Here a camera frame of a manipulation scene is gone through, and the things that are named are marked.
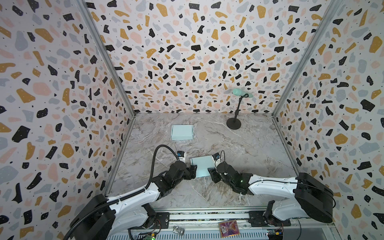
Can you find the mint green microphone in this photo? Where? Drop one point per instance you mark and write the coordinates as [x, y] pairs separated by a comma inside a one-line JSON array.
[[241, 93]]

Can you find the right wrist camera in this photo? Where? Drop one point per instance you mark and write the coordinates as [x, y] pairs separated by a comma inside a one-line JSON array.
[[216, 158]]

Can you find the circuit board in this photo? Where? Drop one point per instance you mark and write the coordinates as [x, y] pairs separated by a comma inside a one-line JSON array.
[[150, 236], [275, 234]]

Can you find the small metal clip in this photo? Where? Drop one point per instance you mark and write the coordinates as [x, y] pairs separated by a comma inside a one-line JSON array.
[[178, 230]]

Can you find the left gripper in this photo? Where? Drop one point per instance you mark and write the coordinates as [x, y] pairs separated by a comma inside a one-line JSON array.
[[191, 175]]

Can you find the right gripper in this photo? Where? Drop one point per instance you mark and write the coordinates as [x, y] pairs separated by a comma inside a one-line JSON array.
[[214, 173]]

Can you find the mint paper box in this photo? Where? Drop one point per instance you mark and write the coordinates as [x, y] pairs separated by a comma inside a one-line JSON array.
[[203, 164], [182, 132]]

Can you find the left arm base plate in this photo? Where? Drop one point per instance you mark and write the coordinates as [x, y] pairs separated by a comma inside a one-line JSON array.
[[159, 221]]

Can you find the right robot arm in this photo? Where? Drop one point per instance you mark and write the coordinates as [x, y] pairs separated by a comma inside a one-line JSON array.
[[302, 196]]

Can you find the circuit board left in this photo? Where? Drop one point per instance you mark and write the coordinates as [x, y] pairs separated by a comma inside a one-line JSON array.
[[150, 236]]

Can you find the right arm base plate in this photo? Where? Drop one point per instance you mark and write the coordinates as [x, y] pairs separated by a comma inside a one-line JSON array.
[[258, 219]]

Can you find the aluminium mounting rail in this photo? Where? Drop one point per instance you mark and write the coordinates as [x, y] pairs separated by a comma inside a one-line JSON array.
[[203, 224]]

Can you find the black microphone stand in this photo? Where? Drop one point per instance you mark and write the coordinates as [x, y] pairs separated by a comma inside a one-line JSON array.
[[234, 123]]

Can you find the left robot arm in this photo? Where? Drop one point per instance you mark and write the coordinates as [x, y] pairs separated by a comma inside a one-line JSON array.
[[106, 216]]

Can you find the circuit board right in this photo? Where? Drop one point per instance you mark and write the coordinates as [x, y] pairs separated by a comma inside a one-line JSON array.
[[275, 234]]

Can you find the colourful square card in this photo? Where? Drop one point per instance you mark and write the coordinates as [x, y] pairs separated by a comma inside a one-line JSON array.
[[229, 229]]

